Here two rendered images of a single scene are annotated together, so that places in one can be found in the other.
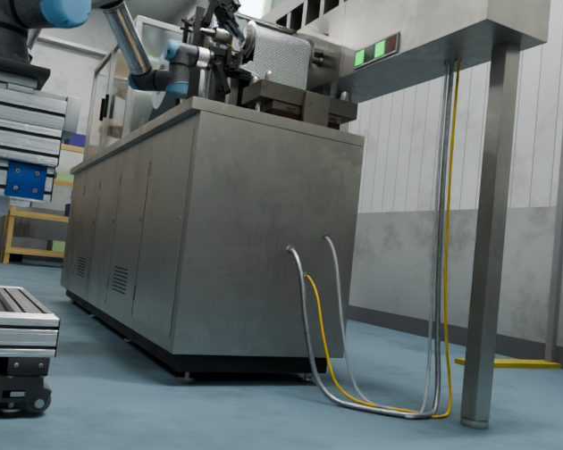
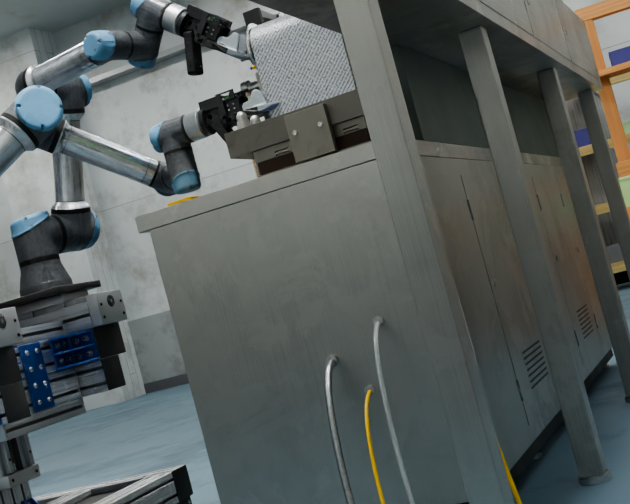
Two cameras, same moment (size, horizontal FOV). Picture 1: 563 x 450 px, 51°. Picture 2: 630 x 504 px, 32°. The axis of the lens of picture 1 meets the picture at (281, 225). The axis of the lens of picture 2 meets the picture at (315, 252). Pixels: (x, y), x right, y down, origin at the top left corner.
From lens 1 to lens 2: 1.95 m
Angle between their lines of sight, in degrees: 50
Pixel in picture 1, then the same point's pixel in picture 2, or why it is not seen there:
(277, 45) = (285, 41)
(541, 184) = not seen: outside the picture
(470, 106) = not seen: outside the picture
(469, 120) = not seen: outside the picture
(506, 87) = (350, 42)
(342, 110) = (357, 106)
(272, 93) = (244, 146)
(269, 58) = (281, 66)
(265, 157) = (249, 248)
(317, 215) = (356, 294)
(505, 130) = (377, 114)
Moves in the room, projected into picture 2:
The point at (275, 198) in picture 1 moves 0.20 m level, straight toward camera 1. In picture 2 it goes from (284, 297) to (213, 316)
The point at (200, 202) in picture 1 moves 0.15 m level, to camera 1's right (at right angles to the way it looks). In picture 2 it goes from (192, 344) to (227, 335)
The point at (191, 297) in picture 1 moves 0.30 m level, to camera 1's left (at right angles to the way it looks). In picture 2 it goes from (227, 467) to (161, 473)
